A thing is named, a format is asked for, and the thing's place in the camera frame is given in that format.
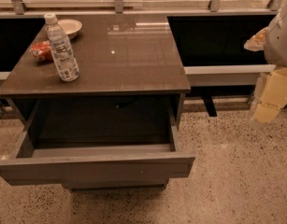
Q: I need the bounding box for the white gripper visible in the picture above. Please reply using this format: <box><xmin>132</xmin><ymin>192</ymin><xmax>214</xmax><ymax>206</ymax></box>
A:
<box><xmin>244</xmin><ymin>3</ymin><xmax>287</xmax><ymax>129</ymax></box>

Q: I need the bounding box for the clear plastic water bottle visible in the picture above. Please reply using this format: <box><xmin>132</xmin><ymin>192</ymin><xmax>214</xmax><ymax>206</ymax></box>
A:
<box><xmin>44</xmin><ymin>13</ymin><xmax>79</xmax><ymax>82</ymax></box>

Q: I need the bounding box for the grey cabinet with dark top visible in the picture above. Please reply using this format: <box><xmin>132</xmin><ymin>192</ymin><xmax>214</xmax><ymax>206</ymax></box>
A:
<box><xmin>0</xmin><ymin>13</ymin><xmax>192</xmax><ymax>191</ymax></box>

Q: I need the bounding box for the open grey top drawer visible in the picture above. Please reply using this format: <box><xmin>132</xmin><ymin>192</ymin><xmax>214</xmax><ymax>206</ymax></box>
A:
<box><xmin>0</xmin><ymin>100</ymin><xmax>194</xmax><ymax>189</ymax></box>

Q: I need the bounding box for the dark low bench right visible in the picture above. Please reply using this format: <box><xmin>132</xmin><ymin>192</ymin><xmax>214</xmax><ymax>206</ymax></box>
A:
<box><xmin>168</xmin><ymin>15</ymin><xmax>273</xmax><ymax>117</ymax></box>

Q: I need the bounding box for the dark low bench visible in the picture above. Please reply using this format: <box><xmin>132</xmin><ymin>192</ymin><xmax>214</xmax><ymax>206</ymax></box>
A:
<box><xmin>0</xmin><ymin>18</ymin><xmax>44</xmax><ymax>86</ymax></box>
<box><xmin>168</xmin><ymin>15</ymin><xmax>273</xmax><ymax>117</ymax></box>

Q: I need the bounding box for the white ceramic bowl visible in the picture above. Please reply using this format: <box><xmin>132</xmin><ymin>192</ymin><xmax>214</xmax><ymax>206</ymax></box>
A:
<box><xmin>58</xmin><ymin>19</ymin><xmax>82</xmax><ymax>39</ymax></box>

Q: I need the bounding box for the red crumpled snack bag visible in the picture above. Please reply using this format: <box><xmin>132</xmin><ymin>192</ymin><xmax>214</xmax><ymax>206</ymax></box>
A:
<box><xmin>30</xmin><ymin>40</ymin><xmax>52</xmax><ymax>62</ymax></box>

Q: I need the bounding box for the dark low bench left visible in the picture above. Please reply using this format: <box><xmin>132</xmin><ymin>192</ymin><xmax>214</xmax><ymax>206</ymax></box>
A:
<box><xmin>0</xmin><ymin>18</ymin><xmax>44</xmax><ymax>86</ymax></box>

